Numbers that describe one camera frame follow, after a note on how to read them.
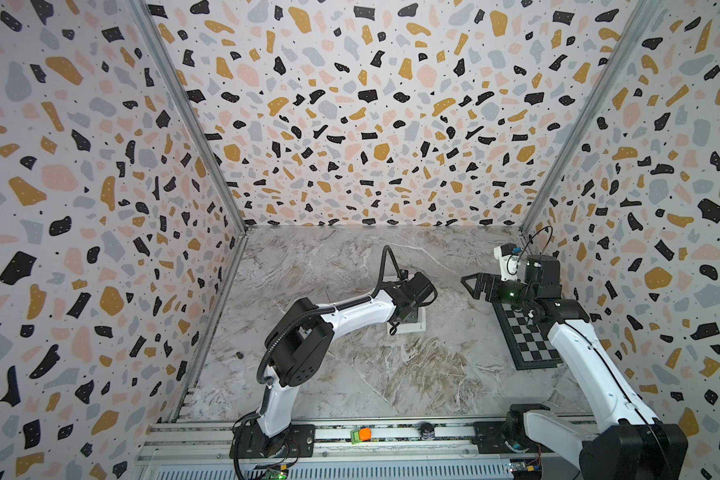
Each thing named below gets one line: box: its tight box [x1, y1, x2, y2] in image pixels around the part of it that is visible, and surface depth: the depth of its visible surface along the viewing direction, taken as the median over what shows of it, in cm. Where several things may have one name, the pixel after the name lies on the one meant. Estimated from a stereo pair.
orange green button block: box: [350, 427, 373, 445], surface depth 75 cm
